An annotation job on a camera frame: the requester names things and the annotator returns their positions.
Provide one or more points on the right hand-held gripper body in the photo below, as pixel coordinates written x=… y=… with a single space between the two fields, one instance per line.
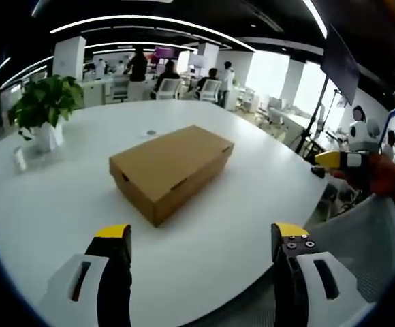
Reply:
x=364 y=136

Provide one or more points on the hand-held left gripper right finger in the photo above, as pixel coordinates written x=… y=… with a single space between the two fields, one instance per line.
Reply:
x=286 y=272

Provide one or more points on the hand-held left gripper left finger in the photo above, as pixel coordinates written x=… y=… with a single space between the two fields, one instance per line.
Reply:
x=112 y=272

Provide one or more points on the brown cardboard shoe box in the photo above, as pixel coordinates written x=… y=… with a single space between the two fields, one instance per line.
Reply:
x=170 y=163

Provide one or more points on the person's right hand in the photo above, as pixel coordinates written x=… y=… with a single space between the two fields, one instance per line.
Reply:
x=391 y=177

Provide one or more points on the black panel on stand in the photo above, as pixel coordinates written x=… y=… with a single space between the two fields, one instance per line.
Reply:
x=340 y=64

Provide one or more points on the grey mesh office chair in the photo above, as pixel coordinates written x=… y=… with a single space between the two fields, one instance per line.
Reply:
x=364 y=245

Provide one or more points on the white office chair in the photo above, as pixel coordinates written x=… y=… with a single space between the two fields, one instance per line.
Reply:
x=169 y=89
x=211 y=90

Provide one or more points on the small grey disc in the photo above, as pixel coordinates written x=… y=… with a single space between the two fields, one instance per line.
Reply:
x=148 y=132

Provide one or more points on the small clear cup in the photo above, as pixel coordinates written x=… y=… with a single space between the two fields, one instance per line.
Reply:
x=20 y=160

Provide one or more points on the green potted plant white pot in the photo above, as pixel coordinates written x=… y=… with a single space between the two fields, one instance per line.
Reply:
x=46 y=102

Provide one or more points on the purple wall screen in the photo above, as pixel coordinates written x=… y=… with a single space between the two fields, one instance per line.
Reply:
x=164 y=52

